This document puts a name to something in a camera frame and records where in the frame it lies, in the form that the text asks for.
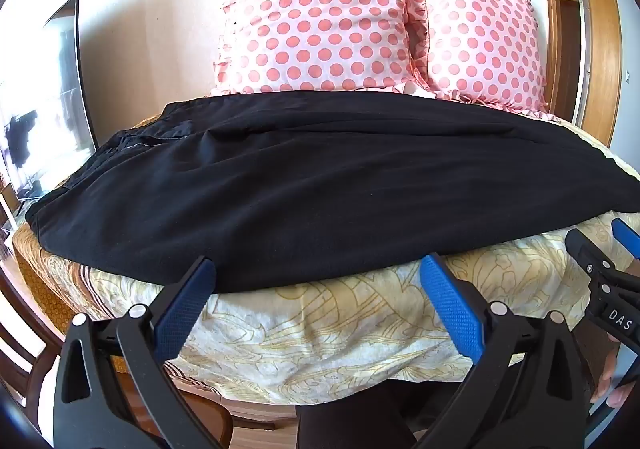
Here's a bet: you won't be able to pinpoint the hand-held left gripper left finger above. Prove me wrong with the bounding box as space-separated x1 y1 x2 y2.
52 256 236 449

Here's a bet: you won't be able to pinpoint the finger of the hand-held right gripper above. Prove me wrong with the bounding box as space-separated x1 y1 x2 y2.
611 217 640 282
565 228 617 305

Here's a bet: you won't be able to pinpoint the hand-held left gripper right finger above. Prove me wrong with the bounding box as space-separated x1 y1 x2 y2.
415 254 601 449

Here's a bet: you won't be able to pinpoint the black pants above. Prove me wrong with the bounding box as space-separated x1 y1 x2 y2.
25 91 640 295

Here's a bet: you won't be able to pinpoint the person's right hand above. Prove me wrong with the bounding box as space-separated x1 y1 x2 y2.
597 333 637 407

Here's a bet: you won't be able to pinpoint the wooden chair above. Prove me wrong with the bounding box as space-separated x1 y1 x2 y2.
0 309 236 449

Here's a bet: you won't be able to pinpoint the small pink polka dot pillow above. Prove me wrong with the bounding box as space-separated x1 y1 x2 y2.
405 0 551 112

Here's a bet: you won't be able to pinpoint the large pink polka dot pillow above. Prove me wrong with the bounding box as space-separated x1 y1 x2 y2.
212 0 431 94

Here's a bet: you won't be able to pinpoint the wooden door frame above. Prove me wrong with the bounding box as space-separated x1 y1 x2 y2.
472 0 623 150

